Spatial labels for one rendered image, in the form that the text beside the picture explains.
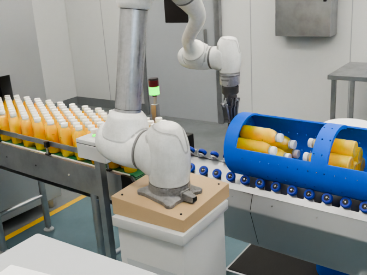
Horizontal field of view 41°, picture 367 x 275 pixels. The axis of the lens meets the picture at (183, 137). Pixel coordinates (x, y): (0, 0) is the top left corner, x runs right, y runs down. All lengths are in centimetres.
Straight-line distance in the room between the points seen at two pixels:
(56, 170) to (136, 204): 119
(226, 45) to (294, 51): 362
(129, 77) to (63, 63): 585
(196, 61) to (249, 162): 49
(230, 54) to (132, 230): 84
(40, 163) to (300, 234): 160
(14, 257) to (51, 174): 218
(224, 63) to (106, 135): 62
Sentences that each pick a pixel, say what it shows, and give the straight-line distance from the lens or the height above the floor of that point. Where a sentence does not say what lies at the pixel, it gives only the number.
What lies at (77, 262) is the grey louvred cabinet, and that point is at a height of 145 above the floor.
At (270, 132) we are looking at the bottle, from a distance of 216.
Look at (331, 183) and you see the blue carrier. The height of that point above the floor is 105.
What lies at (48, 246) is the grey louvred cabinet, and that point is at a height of 145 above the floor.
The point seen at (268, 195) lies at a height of 92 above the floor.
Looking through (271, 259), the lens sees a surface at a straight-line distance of 316.
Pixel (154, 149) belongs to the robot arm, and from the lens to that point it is 172.
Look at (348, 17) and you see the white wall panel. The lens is 549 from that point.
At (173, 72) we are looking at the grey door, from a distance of 650.
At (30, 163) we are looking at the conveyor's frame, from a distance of 311.
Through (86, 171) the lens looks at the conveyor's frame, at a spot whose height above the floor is 86.
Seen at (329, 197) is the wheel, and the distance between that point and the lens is 204.
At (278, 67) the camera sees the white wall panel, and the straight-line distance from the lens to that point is 582.
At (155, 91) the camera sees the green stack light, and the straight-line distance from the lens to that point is 297.
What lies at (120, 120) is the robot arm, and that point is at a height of 135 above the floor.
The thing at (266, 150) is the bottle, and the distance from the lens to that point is 212.
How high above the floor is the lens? 184
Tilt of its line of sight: 18 degrees down
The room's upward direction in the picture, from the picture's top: 4 degrees counter-clockwise
